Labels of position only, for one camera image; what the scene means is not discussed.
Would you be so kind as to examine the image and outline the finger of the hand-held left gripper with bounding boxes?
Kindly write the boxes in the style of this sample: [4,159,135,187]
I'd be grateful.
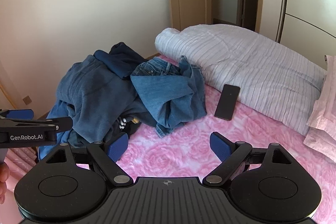
[0,116,73,133]
[0,109,34,122]

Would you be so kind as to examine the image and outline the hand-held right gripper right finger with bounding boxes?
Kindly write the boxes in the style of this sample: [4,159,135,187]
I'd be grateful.
[203,132,293,186]

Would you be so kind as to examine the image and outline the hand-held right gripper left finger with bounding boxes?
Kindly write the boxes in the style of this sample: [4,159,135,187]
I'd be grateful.
[46,132,133,186]

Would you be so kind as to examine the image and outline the blue denim jeans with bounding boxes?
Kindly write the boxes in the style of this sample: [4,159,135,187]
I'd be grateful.
[130,55,208,138]

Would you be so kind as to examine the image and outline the person's left hand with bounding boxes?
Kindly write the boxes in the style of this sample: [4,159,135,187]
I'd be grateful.
[0,162,10,203]

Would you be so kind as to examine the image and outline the black white striped garment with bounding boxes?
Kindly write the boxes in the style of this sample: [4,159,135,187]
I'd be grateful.
[112,116,142,136]

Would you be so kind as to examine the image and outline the pink rose blanket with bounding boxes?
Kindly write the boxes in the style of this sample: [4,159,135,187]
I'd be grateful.
[115,54,336,224]

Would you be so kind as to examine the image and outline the black smartphone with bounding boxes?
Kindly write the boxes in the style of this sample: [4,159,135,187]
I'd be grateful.
[214,84,241,121]

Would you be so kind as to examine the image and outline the grey-blue hoodie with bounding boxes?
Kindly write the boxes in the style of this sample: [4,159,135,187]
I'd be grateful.
[38,55,158,159]

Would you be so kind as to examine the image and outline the navy blue garment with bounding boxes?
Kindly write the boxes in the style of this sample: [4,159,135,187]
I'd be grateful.
[94,42,149,80]

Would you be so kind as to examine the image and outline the white striped quilt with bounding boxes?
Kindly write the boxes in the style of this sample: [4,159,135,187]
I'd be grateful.
[154,24,327,136]

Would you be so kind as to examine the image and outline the pink pillow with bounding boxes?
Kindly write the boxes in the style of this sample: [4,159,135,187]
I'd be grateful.
[307,55,336,136]
[303,126,336,160]

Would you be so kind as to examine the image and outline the white sliding wardrobe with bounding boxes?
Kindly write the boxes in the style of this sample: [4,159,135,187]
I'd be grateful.
[274,0,336,71]

